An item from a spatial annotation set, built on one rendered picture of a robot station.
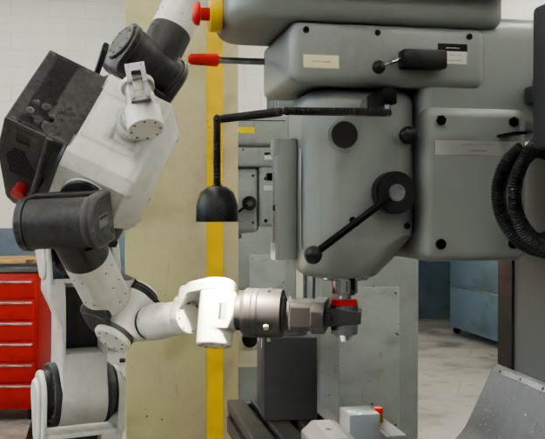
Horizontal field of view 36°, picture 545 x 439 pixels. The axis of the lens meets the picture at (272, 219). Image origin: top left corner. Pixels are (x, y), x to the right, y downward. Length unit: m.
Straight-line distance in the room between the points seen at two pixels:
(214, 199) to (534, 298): 0.64
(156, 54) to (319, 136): 0.50
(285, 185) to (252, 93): 9.26
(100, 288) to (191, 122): 1.65
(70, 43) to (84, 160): 9.06
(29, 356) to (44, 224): 4.49
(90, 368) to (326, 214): 0.76
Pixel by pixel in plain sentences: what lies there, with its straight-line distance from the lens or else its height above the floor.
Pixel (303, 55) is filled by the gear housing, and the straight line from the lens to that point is 1.38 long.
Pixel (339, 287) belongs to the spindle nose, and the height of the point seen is 1.29.
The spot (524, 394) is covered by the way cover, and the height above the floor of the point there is 1.08.
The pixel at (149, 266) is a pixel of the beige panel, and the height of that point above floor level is 1.21.
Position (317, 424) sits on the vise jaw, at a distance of 1.48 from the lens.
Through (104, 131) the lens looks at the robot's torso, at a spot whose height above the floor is 1.57.
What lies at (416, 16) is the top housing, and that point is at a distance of 1.45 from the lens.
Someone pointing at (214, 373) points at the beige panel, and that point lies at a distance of 3.25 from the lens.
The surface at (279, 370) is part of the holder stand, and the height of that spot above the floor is 1.07.
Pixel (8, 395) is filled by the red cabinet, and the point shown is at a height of 0.18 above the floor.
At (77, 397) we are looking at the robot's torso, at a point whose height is 1.02.
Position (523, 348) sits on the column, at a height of 1.16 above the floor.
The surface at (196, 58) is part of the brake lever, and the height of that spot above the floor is 1.70.
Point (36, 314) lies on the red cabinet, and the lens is 5.96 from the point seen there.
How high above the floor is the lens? 1.43
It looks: 1 degrees down
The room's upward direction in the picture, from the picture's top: straight up
